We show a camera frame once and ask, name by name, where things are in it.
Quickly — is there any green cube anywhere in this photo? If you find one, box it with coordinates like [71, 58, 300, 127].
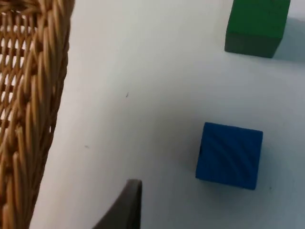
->
[224, 0, 292, 59]

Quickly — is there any pale brown wicker basket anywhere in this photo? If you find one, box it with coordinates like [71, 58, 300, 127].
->
[0, 0, 76, 229]

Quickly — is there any blue cube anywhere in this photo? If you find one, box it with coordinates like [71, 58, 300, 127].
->
[195, 122, 264, 191]

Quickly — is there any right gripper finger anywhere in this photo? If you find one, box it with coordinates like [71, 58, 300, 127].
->
[91, 179, 142, 229]

